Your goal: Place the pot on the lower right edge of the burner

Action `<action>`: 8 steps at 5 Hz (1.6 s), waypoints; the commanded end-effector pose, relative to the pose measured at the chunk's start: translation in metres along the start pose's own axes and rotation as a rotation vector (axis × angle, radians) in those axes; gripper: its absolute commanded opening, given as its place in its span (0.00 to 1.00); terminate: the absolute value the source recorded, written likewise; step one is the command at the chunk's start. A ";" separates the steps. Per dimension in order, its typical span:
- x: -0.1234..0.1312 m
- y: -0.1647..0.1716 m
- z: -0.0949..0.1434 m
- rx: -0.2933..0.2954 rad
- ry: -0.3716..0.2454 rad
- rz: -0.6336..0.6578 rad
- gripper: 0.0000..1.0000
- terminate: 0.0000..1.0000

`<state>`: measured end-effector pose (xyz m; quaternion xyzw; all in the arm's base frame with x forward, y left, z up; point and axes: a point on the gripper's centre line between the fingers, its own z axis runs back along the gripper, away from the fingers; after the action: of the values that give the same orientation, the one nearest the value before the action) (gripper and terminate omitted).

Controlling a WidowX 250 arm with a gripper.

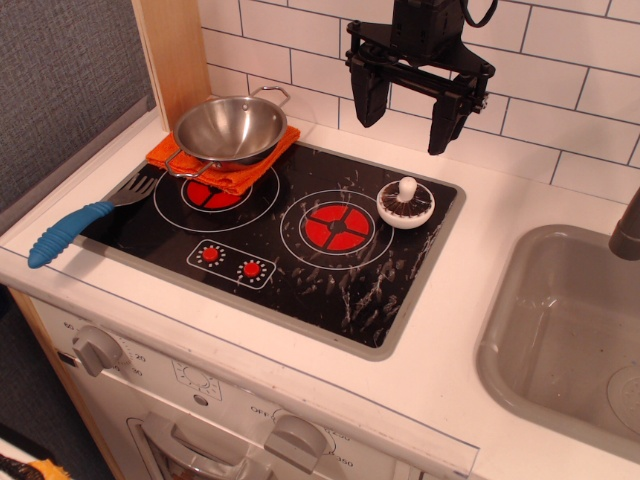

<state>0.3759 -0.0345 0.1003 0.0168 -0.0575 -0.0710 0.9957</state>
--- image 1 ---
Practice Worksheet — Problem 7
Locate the orange and black object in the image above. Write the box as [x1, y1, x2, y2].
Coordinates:
[1, 455, 71, 480]

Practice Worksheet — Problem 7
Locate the grey sink basin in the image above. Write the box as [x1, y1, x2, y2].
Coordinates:
[477, 225, 639, 462]

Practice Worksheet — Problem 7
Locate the grey timer knob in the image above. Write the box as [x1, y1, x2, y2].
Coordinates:
[72, 326, 123, 377]

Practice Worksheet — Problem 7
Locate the black toy stovetop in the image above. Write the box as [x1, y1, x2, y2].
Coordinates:
[77, 143, 465, 361]

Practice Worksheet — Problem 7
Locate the grey faucet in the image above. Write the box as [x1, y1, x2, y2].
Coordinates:
[608, 189, 640, 261]

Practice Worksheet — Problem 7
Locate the blue handled metal fork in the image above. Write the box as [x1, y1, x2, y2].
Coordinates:
[27, 175, 157, 269]

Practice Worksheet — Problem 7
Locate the grey oven temperature knob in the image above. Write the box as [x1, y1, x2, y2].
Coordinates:
[264, 415, 328, 474]

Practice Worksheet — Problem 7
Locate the wooden side post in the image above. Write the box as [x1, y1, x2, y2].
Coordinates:
[131, 0, 211, 132]

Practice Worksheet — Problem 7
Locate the white toy oven front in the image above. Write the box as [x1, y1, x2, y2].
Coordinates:
[34, 301, 477, 479]

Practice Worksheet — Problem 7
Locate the stainless steel pot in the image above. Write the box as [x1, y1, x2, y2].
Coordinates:
[164, 92, 288, 179]

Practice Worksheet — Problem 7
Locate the white toy mushroom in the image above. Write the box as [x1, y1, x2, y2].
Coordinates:
[376, 176, 436, 230]

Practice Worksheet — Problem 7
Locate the grey oven door handle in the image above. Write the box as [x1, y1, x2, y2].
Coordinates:
[139, 413, 273, 479]

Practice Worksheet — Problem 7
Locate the orange folded cloth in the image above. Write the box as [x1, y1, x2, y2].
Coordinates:
[145, 125, 302, 197]

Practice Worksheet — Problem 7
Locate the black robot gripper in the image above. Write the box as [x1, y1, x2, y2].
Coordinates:
[346, 1, 496, 155]

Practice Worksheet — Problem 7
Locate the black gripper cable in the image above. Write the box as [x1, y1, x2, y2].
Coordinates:
[459, 0, 500, 28]

